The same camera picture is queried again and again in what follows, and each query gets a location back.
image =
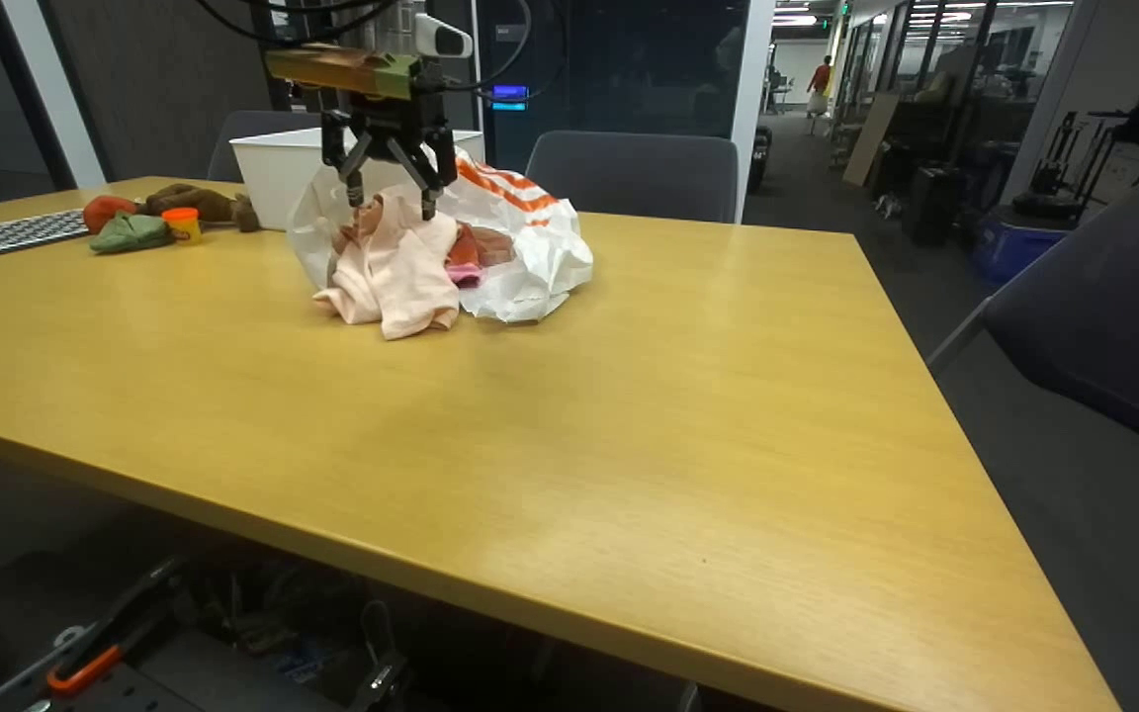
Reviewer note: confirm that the brown plush toy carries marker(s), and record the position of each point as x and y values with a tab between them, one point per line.
217	212

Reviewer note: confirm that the black orange tool under table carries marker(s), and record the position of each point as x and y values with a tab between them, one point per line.
88	655

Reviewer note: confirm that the white computer keyboard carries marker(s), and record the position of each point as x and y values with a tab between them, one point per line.
42	229

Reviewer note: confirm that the grey office chair centre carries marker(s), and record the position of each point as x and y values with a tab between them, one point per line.
653	175

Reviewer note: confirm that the dark grey chair right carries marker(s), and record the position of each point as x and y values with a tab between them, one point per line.
1071	324

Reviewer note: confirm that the blue bin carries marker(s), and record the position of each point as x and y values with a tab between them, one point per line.
1010	248

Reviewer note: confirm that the orange plush toy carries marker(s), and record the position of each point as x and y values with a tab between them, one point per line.
107	206

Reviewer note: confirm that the pink orange printed shirt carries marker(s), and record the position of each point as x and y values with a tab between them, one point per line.
471	255

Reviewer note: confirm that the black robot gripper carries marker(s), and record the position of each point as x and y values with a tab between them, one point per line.
349	123

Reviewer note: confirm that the pale peach garment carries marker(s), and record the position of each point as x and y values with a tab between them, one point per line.
388	268

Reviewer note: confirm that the small orange toy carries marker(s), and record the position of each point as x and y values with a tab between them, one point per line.
184	223

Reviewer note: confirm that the white orange plastic bag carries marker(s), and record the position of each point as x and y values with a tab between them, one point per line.
552	255

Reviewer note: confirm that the white storage box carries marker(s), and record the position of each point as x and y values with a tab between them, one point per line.
284	165

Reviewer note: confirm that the green plush toy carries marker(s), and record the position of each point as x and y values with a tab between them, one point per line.
129	233

